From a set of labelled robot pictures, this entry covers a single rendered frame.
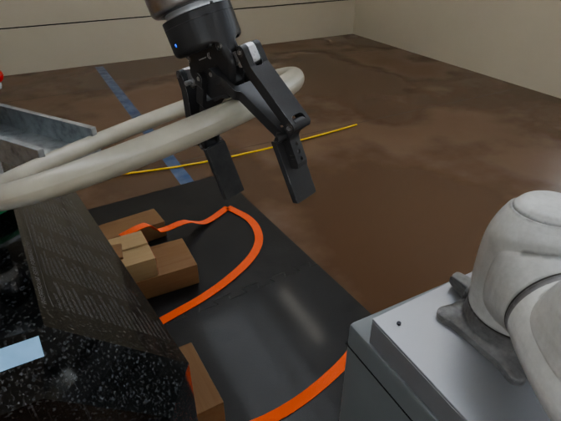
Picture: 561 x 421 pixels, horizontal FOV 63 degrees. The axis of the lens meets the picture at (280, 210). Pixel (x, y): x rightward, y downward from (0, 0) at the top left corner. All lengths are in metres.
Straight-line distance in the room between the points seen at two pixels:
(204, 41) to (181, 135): 0.10
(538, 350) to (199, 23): 0.55
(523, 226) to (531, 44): 4.89
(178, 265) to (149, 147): 1.76
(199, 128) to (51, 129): 0.57
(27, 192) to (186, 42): 0.23
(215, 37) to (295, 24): 6.66
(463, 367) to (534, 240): 0.26
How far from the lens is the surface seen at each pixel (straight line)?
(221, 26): 0.49
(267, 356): 1.94
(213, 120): 0.50
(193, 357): 1.81
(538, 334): 0.68
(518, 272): 0.74
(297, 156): 0.47
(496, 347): 0.88
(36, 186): 0.54
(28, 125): 1.10
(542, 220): 0.75
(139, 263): 2.12
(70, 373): 0.99
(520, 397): 0.86
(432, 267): 2.48
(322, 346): 1.98
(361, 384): 1.04
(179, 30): 0.50
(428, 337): 0.89
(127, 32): 6.30
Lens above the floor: 1.49
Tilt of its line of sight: 32 degrees down
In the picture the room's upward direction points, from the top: straight up
